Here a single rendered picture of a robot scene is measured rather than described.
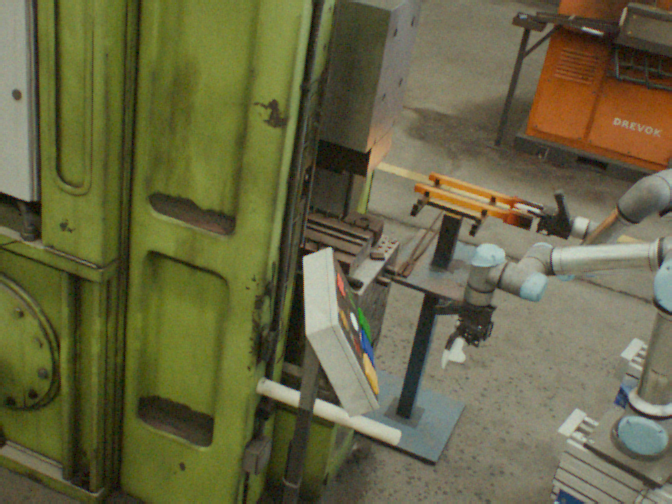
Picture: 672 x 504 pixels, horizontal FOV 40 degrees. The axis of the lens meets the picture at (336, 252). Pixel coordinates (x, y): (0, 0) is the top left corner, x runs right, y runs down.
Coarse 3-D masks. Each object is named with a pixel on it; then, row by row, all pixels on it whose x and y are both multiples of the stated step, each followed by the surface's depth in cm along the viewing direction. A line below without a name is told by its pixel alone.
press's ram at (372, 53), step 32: (352, 0) 233; (384, 0) 237; (416, 0) 249; (352, 32) 236; (384, 32) 233; (416, 32) 260; (352, 64) 240; (384, 64) 239; (352, 96) 244; (384, 96) 250; (352, 128) 248; (384, 128) 261
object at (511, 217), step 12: (420, 192) 320; (432, 192) 318; (444, 192) 318; (456, 204) 316; (468, 204) 315; (480, 204) 315; (504, 216) 311; (516, 216) 311; (528, 216) 310; (528, 228) 310
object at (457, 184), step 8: (432, 176) 329; (440, 176) 329; (448, 184) 328; (456, 184) 326; (464, 184) 326; (472, 192) 325; (480, 192) 324; (488, 192) 324; (496, 192) 325; (496, 200) 323; (504, 200) 322; (512, 200) 320; (520, 200) 321; (512, 208) 321; (536, 208) 319
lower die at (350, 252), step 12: (312, 216) 293; (324, 216) 294; (312, 228) 285; (348, 228) 290; (360, 228) 291; (312, 240) 281; (324, 240) 281; (336, 240) 282; (348, 240) 282; (300, 252) 279; (312, 252) 277; (336, 252) 278; (348, 252) 278; (360, 252) 282; (348, 264) 274; (360, 264) 287
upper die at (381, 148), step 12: (324, 144) 260; (336, 144) 258; (384, 144) 267; (324, 156) 261; (336, 156) 260; (348, 156) 258; (360, 156) 257; (372, 156) 258; (384, 156) 271; (348, 168) 260; (360, 168) 259; (372, 168) 262
